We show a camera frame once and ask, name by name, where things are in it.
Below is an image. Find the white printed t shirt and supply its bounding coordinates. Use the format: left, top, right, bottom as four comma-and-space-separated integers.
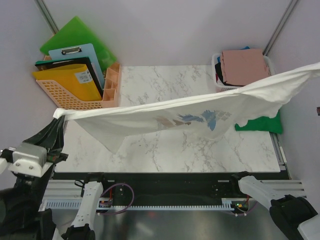
53, 63, 320, 153

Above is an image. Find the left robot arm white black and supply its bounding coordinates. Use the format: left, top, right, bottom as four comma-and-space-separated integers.
0, 116, 110, 240

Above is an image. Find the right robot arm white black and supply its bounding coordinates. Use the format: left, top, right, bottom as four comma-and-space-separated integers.
229, 171, 320, 240

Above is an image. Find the orange mesh file holder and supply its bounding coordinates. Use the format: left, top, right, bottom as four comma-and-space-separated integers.
35, 55, 104, 111

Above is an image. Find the yellow folder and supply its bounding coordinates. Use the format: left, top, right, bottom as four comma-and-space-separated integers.
32, 64, 102, 102

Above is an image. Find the peach compartment organizer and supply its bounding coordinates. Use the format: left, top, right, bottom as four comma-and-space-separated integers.
102, 62, 122, 108

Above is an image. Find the black folder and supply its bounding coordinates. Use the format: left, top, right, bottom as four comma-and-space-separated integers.
34, 56, 102, 81

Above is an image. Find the light blue clipboard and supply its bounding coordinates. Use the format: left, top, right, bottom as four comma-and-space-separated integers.
48, 43, 105, 88

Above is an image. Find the green plastic board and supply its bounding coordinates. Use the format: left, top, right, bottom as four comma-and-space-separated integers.
40, 16, 117, 71

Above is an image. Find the white laundry basket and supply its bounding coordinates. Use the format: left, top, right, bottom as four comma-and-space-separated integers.
211, 53, 276, 93

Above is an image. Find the black garment in basket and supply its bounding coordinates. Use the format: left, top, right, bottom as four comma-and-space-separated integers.
214, 62, 224, 82

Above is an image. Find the pink folded t shirt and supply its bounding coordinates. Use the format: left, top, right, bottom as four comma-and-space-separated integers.
220, 48, 269, 87

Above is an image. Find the green t shirt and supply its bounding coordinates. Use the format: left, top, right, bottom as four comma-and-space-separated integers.
234, 111, 283, 134

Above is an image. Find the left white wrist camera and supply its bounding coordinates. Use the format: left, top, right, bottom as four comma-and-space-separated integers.
0, 142, 53, 178

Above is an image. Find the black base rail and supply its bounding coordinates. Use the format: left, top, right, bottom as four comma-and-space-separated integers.
53, 172, 246, 206

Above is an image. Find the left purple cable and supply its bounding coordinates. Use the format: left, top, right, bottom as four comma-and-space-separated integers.
96, 182, 135, 216

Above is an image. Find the white cable duct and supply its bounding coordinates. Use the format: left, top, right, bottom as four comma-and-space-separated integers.
39, 198, 235, 212

